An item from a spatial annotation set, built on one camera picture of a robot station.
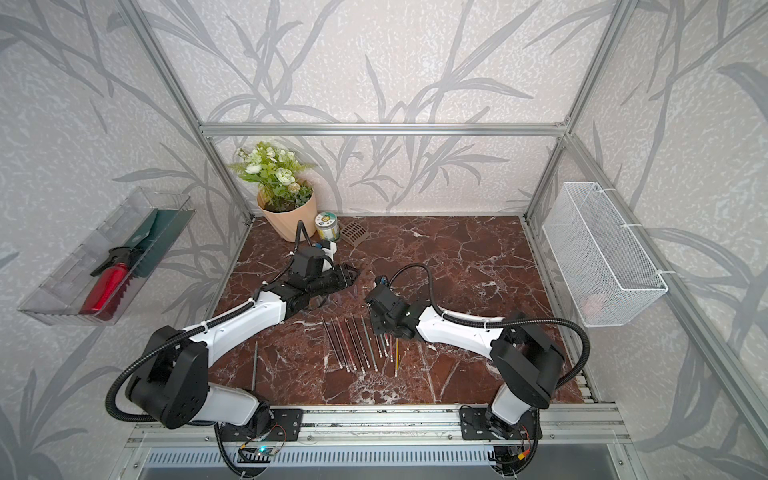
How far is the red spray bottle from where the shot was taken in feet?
1.85

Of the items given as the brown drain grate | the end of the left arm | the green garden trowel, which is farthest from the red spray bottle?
the brown drain grate

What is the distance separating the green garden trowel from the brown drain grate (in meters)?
0.49

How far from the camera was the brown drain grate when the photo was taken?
114cm

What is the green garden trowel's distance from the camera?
0.64 m

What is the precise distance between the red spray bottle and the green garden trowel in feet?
0.07

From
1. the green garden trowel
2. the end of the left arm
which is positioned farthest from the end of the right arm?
the green garden trowel
